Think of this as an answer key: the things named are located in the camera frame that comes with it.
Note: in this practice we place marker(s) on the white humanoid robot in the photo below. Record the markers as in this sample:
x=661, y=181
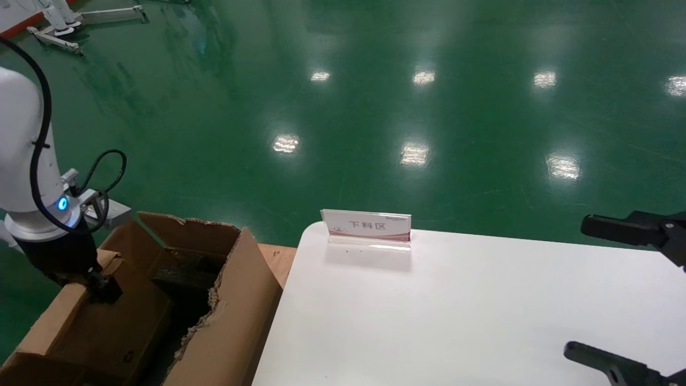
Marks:
x=61, y=16

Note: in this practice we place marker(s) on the large torn cardboard box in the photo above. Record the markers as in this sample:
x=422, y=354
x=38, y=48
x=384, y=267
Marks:
x=241, y=311

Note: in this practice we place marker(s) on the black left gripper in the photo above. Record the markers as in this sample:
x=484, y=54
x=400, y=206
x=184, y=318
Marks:
x=61, y=252

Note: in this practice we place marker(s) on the acrylic sign holder with label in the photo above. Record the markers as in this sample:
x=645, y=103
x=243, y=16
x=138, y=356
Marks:
x=370, y=226

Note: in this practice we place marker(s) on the small cardboard box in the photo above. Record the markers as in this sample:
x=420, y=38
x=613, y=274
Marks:
x=107, y=338

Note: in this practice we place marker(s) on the wooden pallet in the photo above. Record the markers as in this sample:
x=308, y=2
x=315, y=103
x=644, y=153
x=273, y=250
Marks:
x=278, y=262

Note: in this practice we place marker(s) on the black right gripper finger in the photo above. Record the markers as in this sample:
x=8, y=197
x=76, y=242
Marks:
x=616, y=229
x=611, y=363

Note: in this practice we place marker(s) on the grey wrist camera housing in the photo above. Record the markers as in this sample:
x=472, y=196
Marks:
x=115, y=214

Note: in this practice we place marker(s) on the grey metal robot stand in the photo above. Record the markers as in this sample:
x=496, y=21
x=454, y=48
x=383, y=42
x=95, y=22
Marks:
x=115, y=14

